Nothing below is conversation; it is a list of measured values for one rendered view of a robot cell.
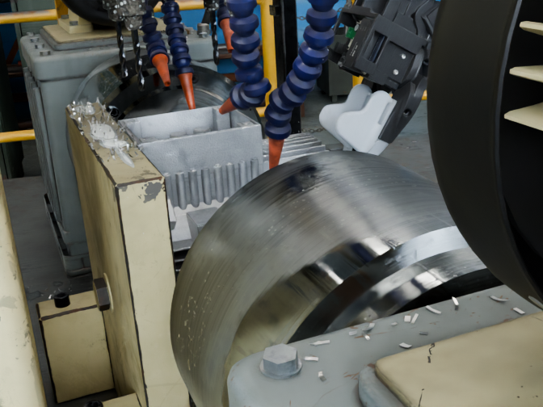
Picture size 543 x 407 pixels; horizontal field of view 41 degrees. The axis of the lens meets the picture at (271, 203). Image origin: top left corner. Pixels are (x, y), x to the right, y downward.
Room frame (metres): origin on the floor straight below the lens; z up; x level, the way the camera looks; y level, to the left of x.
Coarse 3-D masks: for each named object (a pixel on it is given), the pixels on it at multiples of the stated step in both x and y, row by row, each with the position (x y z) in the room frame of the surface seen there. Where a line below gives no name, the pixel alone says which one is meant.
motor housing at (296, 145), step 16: (288, 144) 0.72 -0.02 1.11; (304, 144) 0.72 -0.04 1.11; (320, 144) 0.73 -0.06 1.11; (288, 160) 0.69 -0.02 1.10; (176, 208) 0.64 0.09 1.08; (192, 208) 0.64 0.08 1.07; (176, 224) 0.62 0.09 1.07; (176, 240) 0.62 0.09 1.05; (192, 240) 0.62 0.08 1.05; (176, 256) 0.60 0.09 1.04; (176, 272) 0.60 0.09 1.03
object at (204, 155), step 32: (128, 128) 0.68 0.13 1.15; (160, 128) 0.73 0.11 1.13; (192, 128) 0.74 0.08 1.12; (224, 128) 0.74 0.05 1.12; (256, 128) 0.67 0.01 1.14; (160, 160) 0.63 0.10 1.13; (192, 160) 0.64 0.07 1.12; (224, 160) 0.66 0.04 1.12; (256, 160) 0.66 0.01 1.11; (192, 192) 0.64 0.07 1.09; (224, 192) 0.65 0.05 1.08
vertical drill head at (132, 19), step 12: (108, 0) 0.70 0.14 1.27; (120, 0) 0.63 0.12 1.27; (132, 0) 0.63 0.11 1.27; (144, 0) 0.64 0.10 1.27; (204, 0) 0.74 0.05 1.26; (216, 0) 0.74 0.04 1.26; (108, 12) 0.71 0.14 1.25; (120, 12) 0.63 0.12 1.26; (132, 12) 0.63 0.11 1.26; (144, 12) 0.64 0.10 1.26; (120, 24) 0.71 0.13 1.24; (132, 24) 0.63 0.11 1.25; (216, 24) 0.75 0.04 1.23; (120, 36) 0.71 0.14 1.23; (132, 36) 0.64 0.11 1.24; (216, 36) 0.75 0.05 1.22; (120, 48) 0.71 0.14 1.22; (216, 48) 0.74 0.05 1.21; (120, 60) 0.71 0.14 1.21; (216, 60) 0.75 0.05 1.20; (144, 84) 0.64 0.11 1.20
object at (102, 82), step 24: (144, 48) 1.05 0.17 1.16; (96, 72) 1.01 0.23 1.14; (120, 72) 0.94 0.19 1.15; (144, 72) 0.90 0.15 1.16; (216, 72) 0.93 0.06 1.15; (96, 96) 0.92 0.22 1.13; (120, 96) 0.88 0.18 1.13; (144, 96) 0.89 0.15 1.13; (168, 96) 0.90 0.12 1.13; (216, 96) 0.92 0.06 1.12
